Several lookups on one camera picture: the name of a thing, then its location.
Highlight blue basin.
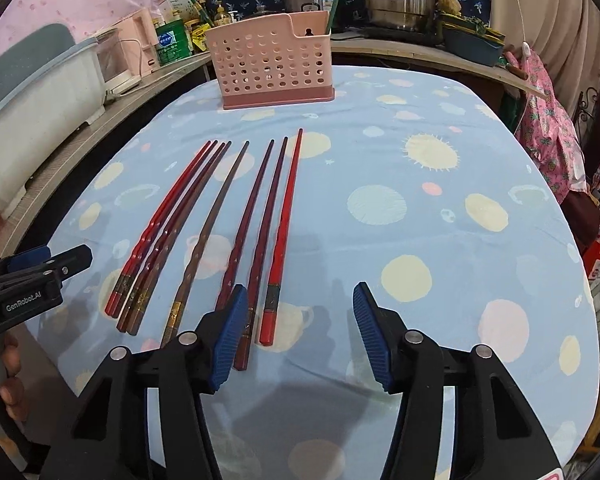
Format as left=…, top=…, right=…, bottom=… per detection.
left=442, top=30, right=506, bottom=67

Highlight green tin can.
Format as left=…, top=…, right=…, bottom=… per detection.
left=155, top=19, right=193, bottom=66

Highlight wooden knife handle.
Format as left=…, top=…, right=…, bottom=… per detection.
left=500, top=57, right=531, bottom=81

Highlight grey counter board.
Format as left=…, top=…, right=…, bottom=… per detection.
left=330, top=30, right=551, bottom=103

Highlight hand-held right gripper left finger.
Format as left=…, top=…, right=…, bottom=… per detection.
left=40, top=284, right=251, bottom=480

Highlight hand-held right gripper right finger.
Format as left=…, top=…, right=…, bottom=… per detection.
left=352, top=281, right=563, bottom=480

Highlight pink dotted cloth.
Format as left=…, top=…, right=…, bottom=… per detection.
left=0, top=0, right=201, bottom=56

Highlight wood grain side table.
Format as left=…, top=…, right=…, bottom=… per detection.
left=0, top=52, right=218, bottom=241

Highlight pink pineapple print cloth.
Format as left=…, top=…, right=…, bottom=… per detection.
left=512, top=52, right=588, bottom=206

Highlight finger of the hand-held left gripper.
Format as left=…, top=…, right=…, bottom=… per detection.
left=0, top=245, right=52, bottom=283
left=10, top=244, right=94, bottom=286

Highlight black induction cooker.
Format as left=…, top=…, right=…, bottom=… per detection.
left=360, top=25, right=446, bottom=47

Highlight beige curtain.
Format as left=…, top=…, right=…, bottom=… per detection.
left=485, top=0, right=600, bottom=106

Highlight dark red chopstick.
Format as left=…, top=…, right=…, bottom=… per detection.
left=215, top=139, right=276, bottom=313
left=232, top=137, right=289, bottom=372

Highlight blue printed tablecloth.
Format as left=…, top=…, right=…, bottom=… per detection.
left=22, top=65, right=598, bottom=480

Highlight white carton box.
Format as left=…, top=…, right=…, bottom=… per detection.
left=159, top=0, right=195, bottom=23

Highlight white bin with grey-blue lid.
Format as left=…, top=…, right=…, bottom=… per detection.
left=0, top=22, right=106, bottom=216

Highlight white hanging cord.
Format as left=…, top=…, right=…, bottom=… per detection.
left=505, top=0, right=533, bottom=58

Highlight dark sauce bottle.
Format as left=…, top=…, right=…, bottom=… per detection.
left=187, top=0, right=213, bottom=26

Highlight pink electric kettle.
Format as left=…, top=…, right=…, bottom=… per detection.
left=115, top=7, right=160, bottom=73

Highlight bright red chopstick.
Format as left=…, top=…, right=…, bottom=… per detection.
left=106, top=140, right=218, bottom=319
left=258, top=128, right=304, bottom=347

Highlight person's left hand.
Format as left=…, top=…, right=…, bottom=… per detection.
left=0, top=332, right=28, bottom=423

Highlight white kitchen appliance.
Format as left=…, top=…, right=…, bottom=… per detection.
left=95, top=27, right=143, bottom=103

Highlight pink perforated utensil basket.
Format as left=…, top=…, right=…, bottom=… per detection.
left=204, top=10, right=337, bottom=111

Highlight yellow bowl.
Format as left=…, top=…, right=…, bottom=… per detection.
left=440, top=12, right=506, bottom=41

